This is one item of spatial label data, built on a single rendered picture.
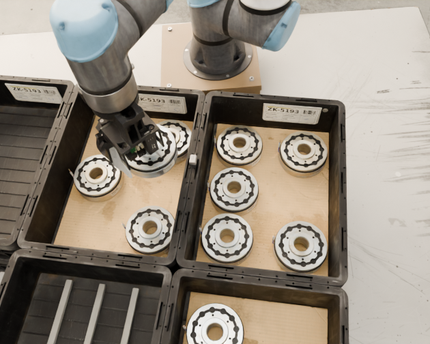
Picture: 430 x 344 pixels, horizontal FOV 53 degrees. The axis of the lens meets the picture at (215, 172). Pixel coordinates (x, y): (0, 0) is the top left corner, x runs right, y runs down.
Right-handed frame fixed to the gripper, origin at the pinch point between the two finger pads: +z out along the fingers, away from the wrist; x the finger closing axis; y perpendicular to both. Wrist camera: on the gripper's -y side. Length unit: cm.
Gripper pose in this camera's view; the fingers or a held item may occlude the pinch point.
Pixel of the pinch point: (134, 157)
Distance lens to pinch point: 81.2
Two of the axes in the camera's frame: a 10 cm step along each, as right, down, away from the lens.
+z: 0.4, 4.9, 8.7
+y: 6.3, 6.6, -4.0
